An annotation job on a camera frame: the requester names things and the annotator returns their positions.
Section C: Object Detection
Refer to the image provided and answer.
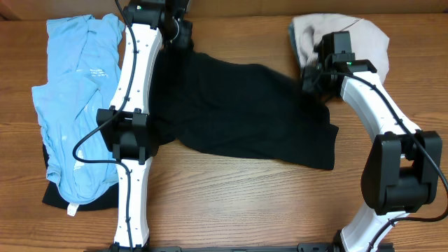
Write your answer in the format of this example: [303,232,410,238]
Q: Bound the black garment under pile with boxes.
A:
[41,143,120,212]

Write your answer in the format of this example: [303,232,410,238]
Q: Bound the light blue shirt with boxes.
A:
[31,14,125,209]

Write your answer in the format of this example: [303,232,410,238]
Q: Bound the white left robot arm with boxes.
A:
[97,0,193,251]

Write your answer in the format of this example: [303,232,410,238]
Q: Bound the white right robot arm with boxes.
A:
[297,59,447,251]

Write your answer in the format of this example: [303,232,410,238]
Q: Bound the black shirt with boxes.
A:
[150,49,338,170]

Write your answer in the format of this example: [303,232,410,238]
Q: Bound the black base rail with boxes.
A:
[83,232,396,252]

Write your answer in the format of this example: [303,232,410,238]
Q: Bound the beige folded shorts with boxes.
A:
[288,13,389,82]

